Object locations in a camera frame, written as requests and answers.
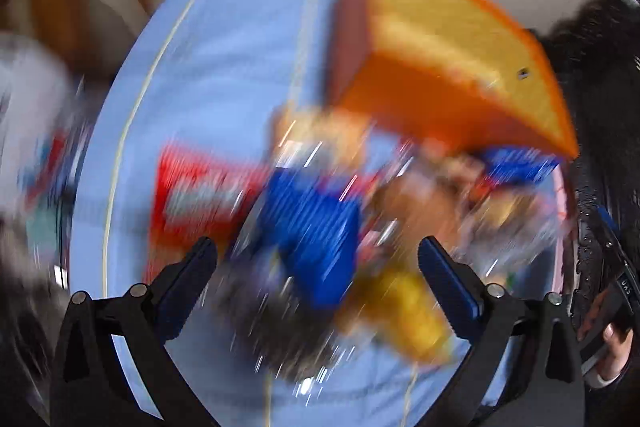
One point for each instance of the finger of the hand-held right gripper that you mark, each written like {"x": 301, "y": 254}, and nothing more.
{"x": 607, "y": 227}

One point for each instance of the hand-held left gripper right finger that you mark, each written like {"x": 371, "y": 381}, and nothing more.
{"x": 450, "y": 292}

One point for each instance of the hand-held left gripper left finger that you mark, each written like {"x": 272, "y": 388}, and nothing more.
{"x": 187, "y": 287}

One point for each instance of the clear brown bread bag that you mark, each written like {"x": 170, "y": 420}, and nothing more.
{"x": 420, "y": 207}

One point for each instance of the orange storage box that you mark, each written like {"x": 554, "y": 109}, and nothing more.
{"x": 425, "y": 97}

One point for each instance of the person's right forearm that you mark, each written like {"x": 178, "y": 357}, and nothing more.
{"x": 602, "y": 381}

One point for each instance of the person's right hand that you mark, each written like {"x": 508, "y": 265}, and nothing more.
{"x": 617, "y": 347}

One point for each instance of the yellow snack packet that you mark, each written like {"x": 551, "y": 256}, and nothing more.
{"x": 405, "y": 312}

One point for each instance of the red checkered snack packet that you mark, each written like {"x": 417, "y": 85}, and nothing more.
{"x": 200, "y": 202}

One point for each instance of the small blue snack packet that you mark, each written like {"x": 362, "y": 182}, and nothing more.
{"x": 520, "y": 167}

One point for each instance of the person's dark clothing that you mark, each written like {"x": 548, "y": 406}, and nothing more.
{"x": 590, "y": 72}

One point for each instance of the light blue tablecloth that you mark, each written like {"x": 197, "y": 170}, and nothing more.
{"x": 210, "y": 72}

